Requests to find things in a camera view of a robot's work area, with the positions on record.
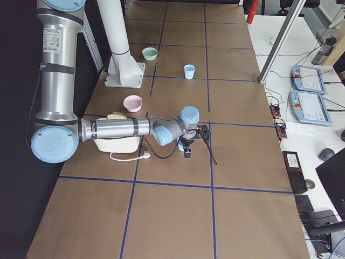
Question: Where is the bread slice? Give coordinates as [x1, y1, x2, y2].
[107, 112, 127, 120]

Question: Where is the orange black connector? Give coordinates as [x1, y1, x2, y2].
[270, 104, 287, 142]

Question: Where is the red bottle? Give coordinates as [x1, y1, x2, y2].
[246, 0, 259, 24]

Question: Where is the black camera cable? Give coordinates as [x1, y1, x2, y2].
[142, 126, 218, 166]

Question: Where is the aluminium frame post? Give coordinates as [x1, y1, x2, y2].
[258, 0, 306, 84]

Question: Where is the black computer mouse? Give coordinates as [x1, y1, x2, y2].
[318, 148, 335, 161]

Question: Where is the pink bowl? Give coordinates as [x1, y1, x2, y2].
[123, 95, 143, 113]

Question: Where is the light blue cup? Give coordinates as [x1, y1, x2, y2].
[184, 64, 196, 80]

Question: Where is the green bowl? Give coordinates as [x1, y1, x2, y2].
[142, 47, 158, 61]

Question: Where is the white toaster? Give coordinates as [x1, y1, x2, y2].
[93, 115, 140, 154]

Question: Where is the near teach pendant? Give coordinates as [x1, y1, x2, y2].
[290, 90, 332, 126]

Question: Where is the far teach pendant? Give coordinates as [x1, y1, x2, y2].
[292, 64, 326, 95]

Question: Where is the black box with label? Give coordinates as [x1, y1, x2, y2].
[282, 151, 307, 194]

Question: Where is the white toaster cable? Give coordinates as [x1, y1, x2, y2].
[109, 150, 153, 162]

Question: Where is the teach pendant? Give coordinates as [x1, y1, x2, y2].
[290, 90, 332, 126]
[292, 64, 326, 95]

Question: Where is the white pillar with base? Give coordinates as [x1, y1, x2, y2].
[97, 0, 146, 88]

